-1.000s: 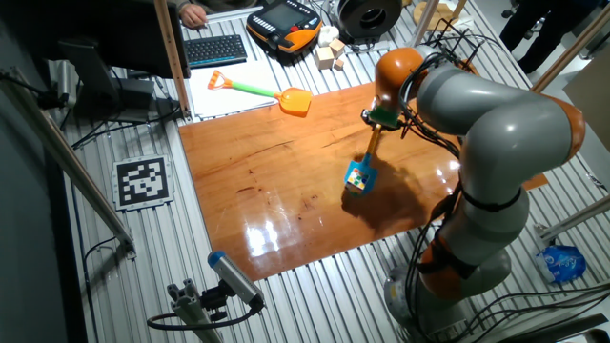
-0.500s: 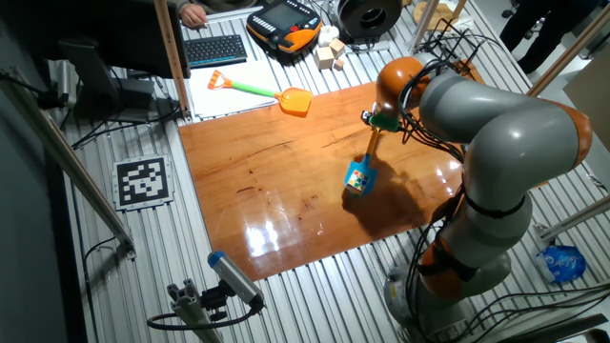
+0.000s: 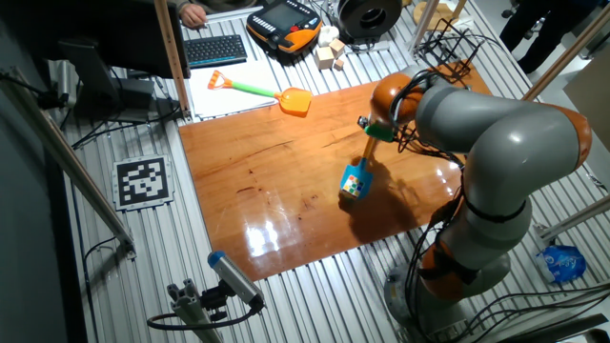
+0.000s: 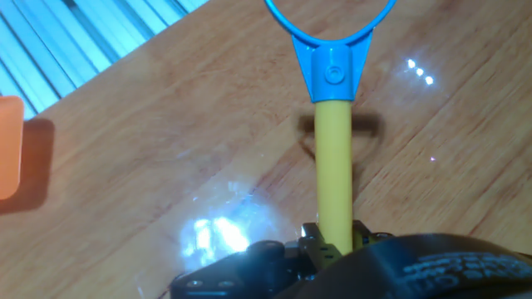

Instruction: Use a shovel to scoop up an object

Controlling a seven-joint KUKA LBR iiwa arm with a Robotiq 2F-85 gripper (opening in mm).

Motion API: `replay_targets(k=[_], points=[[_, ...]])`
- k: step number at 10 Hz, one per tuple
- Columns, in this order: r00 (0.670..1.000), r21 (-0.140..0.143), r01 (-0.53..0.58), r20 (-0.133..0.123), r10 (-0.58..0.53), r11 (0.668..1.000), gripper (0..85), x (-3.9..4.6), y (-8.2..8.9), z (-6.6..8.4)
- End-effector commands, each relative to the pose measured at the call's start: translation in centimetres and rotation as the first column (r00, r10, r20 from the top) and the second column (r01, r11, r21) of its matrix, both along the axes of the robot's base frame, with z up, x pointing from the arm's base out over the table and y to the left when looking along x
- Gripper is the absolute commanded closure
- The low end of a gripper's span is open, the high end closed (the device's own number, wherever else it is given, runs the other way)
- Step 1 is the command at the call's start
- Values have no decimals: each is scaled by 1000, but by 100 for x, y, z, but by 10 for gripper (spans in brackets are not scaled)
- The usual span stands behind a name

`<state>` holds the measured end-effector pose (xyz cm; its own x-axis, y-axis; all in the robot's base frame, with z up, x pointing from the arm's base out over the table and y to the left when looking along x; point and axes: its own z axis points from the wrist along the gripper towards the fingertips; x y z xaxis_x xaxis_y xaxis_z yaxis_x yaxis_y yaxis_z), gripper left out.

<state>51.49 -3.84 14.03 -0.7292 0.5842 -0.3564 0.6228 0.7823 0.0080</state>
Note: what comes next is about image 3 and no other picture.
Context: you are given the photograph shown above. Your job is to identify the person's hand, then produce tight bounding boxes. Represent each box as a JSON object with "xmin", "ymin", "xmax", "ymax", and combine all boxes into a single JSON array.
[{"xmin": 179, "ymin": 3, "xmax": 209, "ymax": 30}]

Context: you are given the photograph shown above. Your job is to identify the orange green toy shovel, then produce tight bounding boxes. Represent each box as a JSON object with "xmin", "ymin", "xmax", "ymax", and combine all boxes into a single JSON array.
[{"xmin": 207, "ymin": 70, "xmax": 314, "ymax": 118}]

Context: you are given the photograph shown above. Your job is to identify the blue yellow toy shovel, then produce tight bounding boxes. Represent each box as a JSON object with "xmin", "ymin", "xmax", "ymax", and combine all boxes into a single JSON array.
[{"xmin": 338, "ymin": 136, "xmax": 380, "ymax": 201}]

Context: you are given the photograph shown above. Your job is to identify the colourful puzzle cube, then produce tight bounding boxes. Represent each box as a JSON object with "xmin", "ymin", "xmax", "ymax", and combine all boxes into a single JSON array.
[{"xmin": 340, "ymin": 173, "xmax": 365, "ymax": 198}]

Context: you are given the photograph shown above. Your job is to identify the person's sleeved forearm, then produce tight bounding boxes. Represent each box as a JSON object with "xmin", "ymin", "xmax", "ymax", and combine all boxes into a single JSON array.
[{"xmin": 166, "ymin": 0, "xmax": 258, "ymax": 14}]

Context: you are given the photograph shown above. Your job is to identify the white plastic object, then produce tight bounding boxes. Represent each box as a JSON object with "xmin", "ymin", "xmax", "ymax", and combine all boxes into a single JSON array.
[{"xmin": 317, "ymin": 24, "xmax": 340, "ymax": 48}]

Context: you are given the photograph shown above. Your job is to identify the black keyboard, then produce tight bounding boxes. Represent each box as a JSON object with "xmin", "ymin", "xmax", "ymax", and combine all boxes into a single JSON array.
[{"xmin": 183, "ymin": 33, "xmax": 249, "ymax": 70}]

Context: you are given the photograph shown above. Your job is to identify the black orange teach pendant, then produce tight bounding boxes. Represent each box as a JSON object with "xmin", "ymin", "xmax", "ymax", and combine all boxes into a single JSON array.
[{"xmin": 245, "ymin": 0, "xmax": 324, "ymax": 54}]

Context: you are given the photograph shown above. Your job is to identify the white paper sheets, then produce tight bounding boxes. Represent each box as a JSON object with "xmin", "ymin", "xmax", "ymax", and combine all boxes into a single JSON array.
[{"xmin": 188, "ymin": 59, "xmax": 282, "ymax": 120}]

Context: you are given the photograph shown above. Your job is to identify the black monitor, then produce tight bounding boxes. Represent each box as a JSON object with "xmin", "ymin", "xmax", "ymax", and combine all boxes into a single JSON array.
[{"xmin": 0, "ymin": 0, "xmax": 192, "ymax": 80}]

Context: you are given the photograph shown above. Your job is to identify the black monitor stand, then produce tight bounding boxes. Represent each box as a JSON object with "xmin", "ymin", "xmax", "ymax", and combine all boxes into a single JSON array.
[{"xmin": 56, "ymin": 37, "xmax": 158, "ymax": 124}]

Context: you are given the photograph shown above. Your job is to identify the large wooden cube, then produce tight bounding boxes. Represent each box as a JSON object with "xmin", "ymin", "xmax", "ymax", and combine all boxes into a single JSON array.
[{"xmin": 314, "ymin": 46, "xmax": 336, "ymax": 71}]

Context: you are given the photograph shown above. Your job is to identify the black filament spool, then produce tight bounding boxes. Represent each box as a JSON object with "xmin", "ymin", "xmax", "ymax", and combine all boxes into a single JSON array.
[{"xmin": 336, "ymin": 0, "xmax": 404, "ymax": 45}]

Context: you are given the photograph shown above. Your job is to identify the black white marker tag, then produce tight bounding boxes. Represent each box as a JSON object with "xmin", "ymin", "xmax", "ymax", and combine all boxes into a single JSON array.
[{"xmin": 112, "ymin": 154, "xmax": 176, "ymax": 212}]

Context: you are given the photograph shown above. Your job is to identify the wooden board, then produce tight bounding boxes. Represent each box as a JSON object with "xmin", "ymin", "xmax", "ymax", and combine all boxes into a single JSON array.
[{"xmin": 178, "ymin": 61, "xmax": 482, "ymax": 282}]

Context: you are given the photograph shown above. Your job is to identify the green wrist flange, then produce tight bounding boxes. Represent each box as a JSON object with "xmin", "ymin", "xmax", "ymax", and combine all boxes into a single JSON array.
[{"xmin": 364, "ymin": 124, "xmax": 396, "ymax": 143}]

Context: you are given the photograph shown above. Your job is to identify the standing person dark clothes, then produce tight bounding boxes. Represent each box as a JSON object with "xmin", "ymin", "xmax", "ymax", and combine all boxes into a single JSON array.
[{"xmin": 498, "ymin": 0, "xmax": 606, "ymax": 75}]

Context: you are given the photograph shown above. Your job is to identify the slanted wooden bar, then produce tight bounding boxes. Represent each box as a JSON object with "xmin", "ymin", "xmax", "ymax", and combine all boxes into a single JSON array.
[{"xmin": 521, "ymin": 4, "xmax": 610, "ymax": 101}]

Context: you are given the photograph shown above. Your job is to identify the brown cardboard panel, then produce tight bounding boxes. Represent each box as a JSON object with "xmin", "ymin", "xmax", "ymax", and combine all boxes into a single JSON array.
[{"xmin": 563, "ymin": 51, "xmax": 610, "ymax": 153}]

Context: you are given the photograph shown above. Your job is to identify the blue plastic bag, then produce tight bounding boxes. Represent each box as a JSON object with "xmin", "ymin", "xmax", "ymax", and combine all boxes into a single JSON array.
[{"xmin": 535, "ymin": 245, "xmax": 587, "ymax": 285}]

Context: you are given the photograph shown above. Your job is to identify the wooden post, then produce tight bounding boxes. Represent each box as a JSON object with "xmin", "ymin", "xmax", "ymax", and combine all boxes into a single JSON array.
[{"xmin": 152, "ymin": 0, "xmax": 193, "ymax": 120}]

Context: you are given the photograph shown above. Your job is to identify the slanted metal frame bar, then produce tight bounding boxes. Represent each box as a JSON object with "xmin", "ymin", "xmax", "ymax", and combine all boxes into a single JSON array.
[{"xmin": 0, "ymin": 66, "xmax": 137, "ymax": 261}]

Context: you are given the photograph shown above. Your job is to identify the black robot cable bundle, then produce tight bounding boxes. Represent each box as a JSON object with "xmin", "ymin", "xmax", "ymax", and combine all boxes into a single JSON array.
[{"xmin": 388, "ymin": 70, "xmax": 466, "ymax": 334}]

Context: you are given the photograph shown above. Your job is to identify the aluminium post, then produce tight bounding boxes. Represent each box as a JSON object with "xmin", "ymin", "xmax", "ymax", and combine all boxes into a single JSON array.
[{"xmin": 408, "ymin": 0, "xmax": 440, "ymax": 51}]

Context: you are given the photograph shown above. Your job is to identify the black wire rack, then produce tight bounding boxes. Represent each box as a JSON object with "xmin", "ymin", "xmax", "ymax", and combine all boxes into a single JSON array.
[{"xmin": 415, "ymin": 17, "xmax": 487, "ymax": 85}]

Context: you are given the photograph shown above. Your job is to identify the grey camera blue cap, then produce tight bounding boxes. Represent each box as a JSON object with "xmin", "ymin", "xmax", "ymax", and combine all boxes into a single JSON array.
[{"xmin": 207, "ymin": 251, "xmax": 266, "ymax": 311}]

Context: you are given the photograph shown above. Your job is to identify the aluminium camera bracket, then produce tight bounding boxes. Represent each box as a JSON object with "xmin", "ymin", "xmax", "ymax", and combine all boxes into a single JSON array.
[{"xmin": 166, "ymin": 278, "xmax": 225, "ymax": 343}]

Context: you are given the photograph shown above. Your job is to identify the black camera cable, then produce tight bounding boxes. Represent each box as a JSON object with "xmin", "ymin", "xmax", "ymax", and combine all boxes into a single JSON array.
[{"xmin": 146, "ymin": 304, "xmax": 261, "ymax": 332}]

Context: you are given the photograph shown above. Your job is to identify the aluminium frame bar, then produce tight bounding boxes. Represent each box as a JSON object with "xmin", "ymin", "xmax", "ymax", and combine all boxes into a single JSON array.
[{"xmin": 533, "ymin": 194, "xmax": 610, "ymax": 244}]

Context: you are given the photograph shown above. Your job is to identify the black floor cables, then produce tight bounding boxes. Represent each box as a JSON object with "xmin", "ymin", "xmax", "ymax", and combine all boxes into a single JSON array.
[{"xmin": 466, "ymin": 280, "xmax": 610, "ymax": 343}]

